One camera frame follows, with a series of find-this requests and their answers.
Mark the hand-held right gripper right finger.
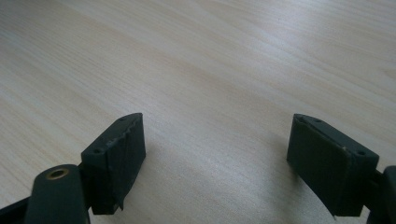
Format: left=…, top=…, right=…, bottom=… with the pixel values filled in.
left=286, top=113, right=380, bottom=217

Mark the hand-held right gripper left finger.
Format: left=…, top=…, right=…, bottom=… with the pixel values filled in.
left=80, top=112, right=147, bottom=216

